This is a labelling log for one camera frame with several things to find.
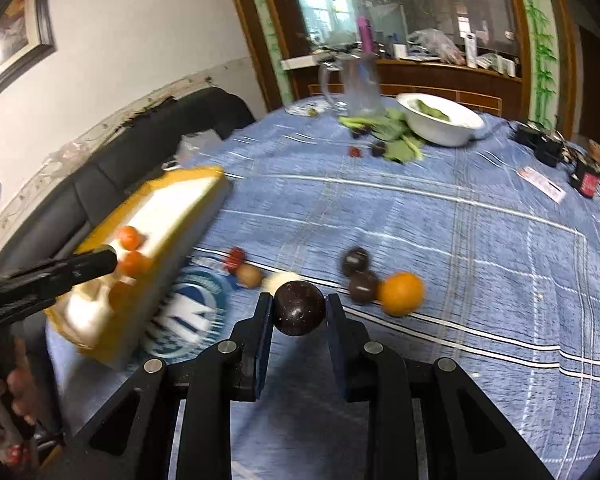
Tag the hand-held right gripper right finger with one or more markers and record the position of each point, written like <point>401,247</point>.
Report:
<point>336,340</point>

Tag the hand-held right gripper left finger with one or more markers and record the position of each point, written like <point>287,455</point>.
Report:
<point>262,340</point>

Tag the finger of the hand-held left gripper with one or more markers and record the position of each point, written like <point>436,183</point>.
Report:
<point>80,265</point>

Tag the yellow cardboard box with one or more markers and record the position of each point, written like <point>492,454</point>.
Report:
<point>180,210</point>

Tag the person's left hand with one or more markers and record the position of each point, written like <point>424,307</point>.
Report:
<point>20,390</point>

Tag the pale white fruit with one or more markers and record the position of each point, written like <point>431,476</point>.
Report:
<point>280,279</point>

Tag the large orange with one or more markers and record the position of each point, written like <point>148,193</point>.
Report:
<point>401,292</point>

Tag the blue white printed bag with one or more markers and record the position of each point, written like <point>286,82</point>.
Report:
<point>185,315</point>

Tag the black sofa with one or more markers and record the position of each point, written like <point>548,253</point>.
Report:
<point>130,160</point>

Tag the small red fruit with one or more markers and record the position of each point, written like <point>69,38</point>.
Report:
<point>353,151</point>

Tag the dark grape cluster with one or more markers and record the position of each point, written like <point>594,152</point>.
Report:
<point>378,148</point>

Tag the green vegetable leaves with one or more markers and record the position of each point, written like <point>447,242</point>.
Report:
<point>397,147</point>

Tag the white bowl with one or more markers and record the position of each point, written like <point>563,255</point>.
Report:
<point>440,132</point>

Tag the green leaf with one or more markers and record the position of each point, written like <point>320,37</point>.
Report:
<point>432,110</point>

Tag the clear plastic pitcher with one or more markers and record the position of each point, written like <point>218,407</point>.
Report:
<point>361,87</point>

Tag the white red paper card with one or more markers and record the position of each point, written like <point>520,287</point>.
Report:
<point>542,185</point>

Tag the wooden counter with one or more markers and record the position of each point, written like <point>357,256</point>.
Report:
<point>430,77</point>

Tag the black charger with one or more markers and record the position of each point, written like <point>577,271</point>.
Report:
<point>542,145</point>

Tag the red black battery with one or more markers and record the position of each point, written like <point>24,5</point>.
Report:
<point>586,178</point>

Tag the purple bottle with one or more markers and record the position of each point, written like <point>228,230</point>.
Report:
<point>365,35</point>

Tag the clear plastic bag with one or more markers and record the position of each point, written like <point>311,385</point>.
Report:
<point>435,45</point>

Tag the tall white carton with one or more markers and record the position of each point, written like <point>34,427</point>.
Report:
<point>472,50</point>

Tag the small brown cardboard box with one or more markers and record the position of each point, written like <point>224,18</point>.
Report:
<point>596,149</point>

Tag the framed wall picture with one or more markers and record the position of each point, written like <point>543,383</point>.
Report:
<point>35,25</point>

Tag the bamboo wall decal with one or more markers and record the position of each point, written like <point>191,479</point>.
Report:
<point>542,35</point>

